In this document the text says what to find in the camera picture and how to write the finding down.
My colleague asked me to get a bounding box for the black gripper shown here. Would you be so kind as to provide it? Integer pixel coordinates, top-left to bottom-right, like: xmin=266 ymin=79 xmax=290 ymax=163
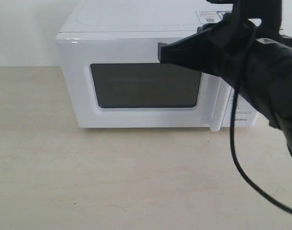
xmin=157 ymin=19 xmax=292 ymax=135

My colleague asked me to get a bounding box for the white microwave door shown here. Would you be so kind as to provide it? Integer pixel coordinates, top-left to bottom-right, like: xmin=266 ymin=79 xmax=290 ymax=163
xmin=56 ymin=32 xmax=230 ymax=132

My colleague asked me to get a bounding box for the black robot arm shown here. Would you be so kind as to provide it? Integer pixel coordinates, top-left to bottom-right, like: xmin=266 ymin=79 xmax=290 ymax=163
xmin=158 ymin=20 xmax=292 ymax=156

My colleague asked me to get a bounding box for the printed paper instruction sheet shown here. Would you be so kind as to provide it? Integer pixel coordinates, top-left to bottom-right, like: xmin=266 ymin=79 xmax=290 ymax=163
xmin=196 ymin=11 xmax=230 ymax=24

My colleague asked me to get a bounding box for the white microwave oven body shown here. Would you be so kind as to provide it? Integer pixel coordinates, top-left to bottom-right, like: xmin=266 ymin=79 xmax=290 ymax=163
xmin=59 ymin=0 xmax=259 ymax=127

